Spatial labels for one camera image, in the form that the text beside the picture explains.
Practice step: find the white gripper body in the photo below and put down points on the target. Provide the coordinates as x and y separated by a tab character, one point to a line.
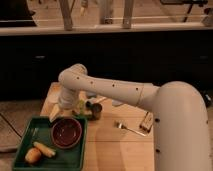
68	99

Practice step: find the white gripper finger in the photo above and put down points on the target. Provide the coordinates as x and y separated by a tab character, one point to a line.
56	110

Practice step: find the dark red bowl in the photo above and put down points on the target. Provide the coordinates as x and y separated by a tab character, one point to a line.
66	133

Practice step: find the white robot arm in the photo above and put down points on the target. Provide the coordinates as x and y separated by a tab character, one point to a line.
181	133

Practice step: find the green plastic tray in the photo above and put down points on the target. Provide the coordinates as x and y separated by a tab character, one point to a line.
52	146

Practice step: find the white small bowl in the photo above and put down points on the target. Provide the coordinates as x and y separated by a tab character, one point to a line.
53	97

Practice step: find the green toy vegetable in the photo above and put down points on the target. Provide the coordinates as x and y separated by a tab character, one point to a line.
80	108

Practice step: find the grey blue sponge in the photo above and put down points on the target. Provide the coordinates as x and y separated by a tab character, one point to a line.
91	95

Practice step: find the metal measuring cup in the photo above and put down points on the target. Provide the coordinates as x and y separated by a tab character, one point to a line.
95	108

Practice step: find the light blue cloth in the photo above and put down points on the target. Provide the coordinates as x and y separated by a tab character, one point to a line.
116	103

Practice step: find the silver fork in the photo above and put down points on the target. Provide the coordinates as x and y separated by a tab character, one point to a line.
122	126

